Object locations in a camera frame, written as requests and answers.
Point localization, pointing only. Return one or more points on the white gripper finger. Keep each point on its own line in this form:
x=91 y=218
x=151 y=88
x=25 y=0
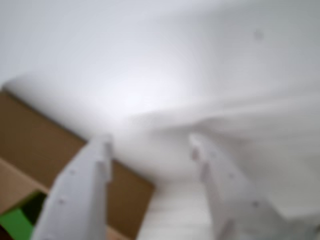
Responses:
x=77 y=200
x=230 y=205

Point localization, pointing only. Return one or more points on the green cube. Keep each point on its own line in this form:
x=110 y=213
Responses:
x=15 y=222

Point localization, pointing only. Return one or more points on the brown cardboard box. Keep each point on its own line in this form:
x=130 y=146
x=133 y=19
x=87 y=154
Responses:
x=32 y=140

